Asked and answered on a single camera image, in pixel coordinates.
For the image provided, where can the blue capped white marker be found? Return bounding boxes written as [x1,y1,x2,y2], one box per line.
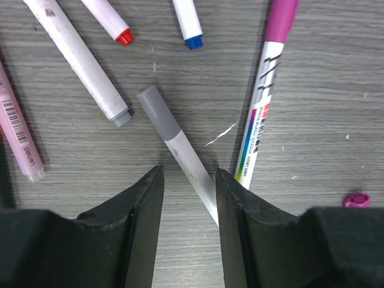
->
[172,0,203,50]

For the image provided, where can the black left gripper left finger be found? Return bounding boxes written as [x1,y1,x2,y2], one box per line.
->
[1,166,164,287]

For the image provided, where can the grey capped thin pen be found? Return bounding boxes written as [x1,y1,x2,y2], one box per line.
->
[25,1,131,127]

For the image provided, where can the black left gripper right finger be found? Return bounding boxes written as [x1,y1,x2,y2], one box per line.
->
[215,169,383,287]

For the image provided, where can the grey capped white marker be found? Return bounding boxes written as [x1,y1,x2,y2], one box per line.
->
[137,86,218,223]

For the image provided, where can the pink barcode labelled pen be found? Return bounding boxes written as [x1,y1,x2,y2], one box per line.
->
[1,67,45,182]

